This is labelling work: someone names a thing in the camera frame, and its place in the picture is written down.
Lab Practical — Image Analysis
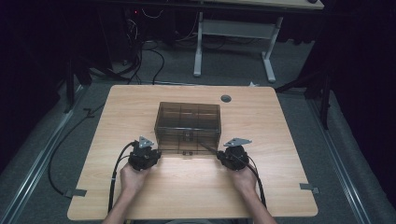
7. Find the metal floor rail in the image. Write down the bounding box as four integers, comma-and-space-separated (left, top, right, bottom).
306, 98, 372, 224
0, 83, 89, 224

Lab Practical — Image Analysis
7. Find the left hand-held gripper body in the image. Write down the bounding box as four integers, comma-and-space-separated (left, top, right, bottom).
127, 135, 161, 172

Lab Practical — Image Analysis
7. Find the black floor cable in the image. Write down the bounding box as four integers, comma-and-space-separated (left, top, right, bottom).
47, 103, 106, 197

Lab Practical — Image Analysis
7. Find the brown transparent drawer organizer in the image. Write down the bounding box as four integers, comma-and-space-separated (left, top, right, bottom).
153, 101, 222, 148

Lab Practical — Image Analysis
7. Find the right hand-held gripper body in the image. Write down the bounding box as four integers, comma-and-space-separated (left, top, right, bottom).
221, 137, 253, 172

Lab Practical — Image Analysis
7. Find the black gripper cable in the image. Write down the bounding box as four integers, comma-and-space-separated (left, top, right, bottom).
107, 140, 138, 213
244, 157, 267, 208

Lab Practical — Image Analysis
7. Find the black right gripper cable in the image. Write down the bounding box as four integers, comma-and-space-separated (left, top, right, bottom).
244, 157, 267, 208

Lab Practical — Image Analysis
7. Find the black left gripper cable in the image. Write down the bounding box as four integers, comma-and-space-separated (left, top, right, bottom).
107, 140, 138, 213

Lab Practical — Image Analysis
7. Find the white-legged desk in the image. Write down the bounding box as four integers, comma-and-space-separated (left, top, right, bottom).
192, 0, 325, 84

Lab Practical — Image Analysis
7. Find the person's right hand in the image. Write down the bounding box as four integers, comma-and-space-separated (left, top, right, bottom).
229, 167, 258, 198

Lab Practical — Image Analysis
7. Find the person's left hand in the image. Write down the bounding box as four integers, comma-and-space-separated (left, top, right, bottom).
119, 161, 151, 196

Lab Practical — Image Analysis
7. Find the grey tape strip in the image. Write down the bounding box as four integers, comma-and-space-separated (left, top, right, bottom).
299, 183, 320, 195
64, 188, 88, 200

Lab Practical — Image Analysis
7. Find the tangle of dark cables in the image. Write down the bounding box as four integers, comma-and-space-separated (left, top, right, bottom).
122, 17, 166, 86

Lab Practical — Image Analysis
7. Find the black metal stand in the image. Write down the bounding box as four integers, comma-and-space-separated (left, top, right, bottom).
63, 55, 93, 115
275, 68, 332, 131

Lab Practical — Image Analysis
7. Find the brown transparent drawer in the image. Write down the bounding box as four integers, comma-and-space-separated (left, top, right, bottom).
160, 141, 219, 157

